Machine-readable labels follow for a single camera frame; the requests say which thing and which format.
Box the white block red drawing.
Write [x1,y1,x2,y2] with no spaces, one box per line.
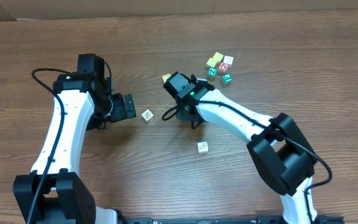
[142,110,155,123]

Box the green V block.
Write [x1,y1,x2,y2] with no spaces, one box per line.
[197,141,209,154]

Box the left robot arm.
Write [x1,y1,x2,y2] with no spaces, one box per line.
[12,54,136,224]

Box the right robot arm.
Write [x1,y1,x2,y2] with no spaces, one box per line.
[162,72,344,223]

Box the lone yellow block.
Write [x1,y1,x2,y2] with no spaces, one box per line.
[162,73,171,83]

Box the green Z block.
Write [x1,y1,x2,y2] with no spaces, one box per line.
[206,67,218,80]

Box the green E block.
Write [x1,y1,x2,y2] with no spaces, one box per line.
[220,73,233,88]

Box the yellow block front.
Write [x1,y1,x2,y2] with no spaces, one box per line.
[206,58,219,69]

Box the yellow block rear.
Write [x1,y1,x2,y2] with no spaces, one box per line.
[213,52,224,63]

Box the white block in cluster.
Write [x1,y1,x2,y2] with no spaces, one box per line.
[223,55,234,69]

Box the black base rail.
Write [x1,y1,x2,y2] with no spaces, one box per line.
[116,217,345,224]

